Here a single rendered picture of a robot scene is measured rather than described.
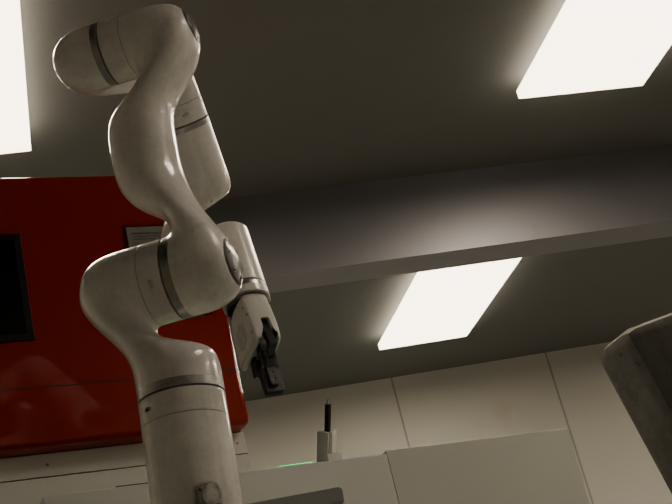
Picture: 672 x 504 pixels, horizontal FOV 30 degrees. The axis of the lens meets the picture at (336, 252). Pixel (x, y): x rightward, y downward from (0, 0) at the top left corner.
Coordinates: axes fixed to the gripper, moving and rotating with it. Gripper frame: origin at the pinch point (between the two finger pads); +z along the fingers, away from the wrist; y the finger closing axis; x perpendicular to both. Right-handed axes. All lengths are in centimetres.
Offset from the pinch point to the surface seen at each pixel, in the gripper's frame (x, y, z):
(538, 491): 40.4, -0.4, 25.8
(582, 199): 296, -233, -227
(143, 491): -25.7, 1.5, 17.2
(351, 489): 7.1, 0.6, 21.1
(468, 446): 29.8, 1.4, 16.8
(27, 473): -30, -55, -18
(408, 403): 336, -530, -290
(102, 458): -15, -55, -19
